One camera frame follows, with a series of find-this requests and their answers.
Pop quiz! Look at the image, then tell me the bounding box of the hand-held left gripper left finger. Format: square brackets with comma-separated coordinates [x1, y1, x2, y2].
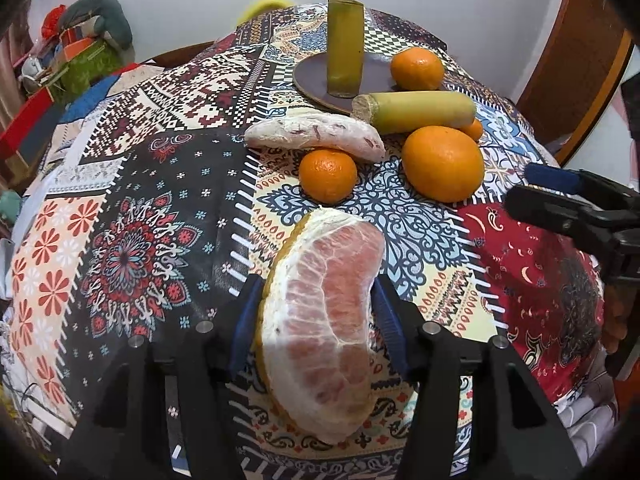
[60, 275, 266, 480]

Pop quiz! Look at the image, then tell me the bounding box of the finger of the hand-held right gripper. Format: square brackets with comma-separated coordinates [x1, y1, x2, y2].
[524, 162, 626, 197]
[504, 185, 622, 252]

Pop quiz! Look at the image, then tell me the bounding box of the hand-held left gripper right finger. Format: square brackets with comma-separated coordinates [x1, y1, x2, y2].
[370, 275, 583, 480]

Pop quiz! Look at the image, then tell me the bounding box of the peeled pomelo wedge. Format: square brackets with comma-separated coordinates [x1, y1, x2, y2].
[254, 206, 387, 445]

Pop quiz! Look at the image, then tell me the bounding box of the person's right hand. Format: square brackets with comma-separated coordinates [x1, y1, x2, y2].
[601, 282, 627, 357]

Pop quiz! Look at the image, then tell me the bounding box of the tiny orange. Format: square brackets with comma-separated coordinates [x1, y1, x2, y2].
[457, 117, 485, 142]

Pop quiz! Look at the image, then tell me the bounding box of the large orange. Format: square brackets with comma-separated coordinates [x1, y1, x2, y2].
[401, 126, 486, 204]

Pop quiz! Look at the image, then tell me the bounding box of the wooden headboard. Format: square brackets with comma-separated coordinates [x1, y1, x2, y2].
[515, 0, 636, 166]

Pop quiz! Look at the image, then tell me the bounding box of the green sugarcane piece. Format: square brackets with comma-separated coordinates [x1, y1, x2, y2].
[326, 0, 365, 98]
[351, 91, 477, 135]

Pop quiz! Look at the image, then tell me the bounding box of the small mandarin with stem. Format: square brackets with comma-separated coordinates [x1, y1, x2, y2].
[299, 149, 359, 206]

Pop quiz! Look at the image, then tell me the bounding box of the medium orange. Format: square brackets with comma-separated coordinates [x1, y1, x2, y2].
[390, 47, 446, 92]

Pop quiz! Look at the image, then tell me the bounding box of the patterned patchwork tablecloth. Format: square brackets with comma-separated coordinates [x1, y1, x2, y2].
[0, 2, 621, 480]

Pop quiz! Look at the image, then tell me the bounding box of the white cloth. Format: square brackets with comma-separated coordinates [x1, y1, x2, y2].
[555, 380, 621, 467]

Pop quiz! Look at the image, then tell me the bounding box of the dark round plate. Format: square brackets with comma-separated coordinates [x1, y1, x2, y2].
[292, 52, 401, 115]

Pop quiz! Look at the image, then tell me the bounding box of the teal soft object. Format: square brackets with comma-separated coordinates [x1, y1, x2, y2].
[0, 191, 26, 226]

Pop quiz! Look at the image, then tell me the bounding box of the red box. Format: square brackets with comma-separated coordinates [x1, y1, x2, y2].
[0, 90, 66, 161]

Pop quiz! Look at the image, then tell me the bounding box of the green box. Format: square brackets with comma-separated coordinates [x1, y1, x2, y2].
[47, 42, 123, 103]

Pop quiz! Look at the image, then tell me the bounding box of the yellow fluffy object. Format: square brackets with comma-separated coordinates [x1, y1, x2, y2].
[237, 0, 296, 23]

